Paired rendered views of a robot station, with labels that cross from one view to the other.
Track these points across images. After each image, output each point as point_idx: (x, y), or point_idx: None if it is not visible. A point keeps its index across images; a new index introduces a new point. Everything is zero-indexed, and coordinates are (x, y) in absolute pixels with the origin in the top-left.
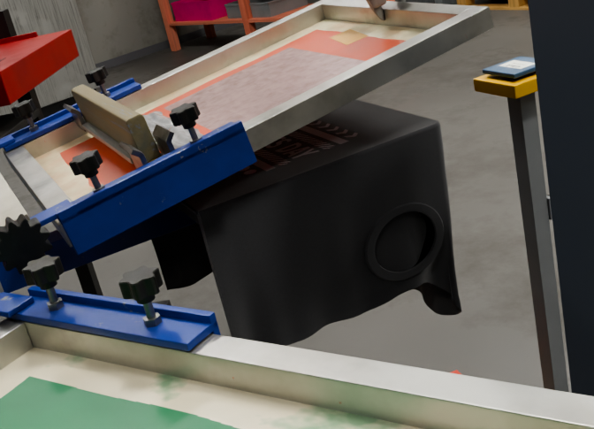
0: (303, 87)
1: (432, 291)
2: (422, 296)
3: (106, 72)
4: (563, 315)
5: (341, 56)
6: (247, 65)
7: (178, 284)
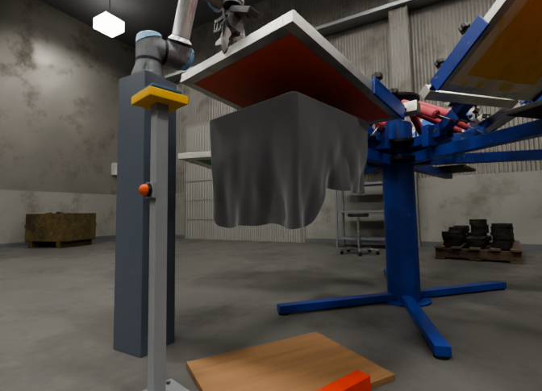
0: (262, 99)
1: (228, 214)
2: (236, 223)
3: (373, 76)
4: (175, 191)
5: (252, 83)
6: (318, 75)
7: (360, 191)
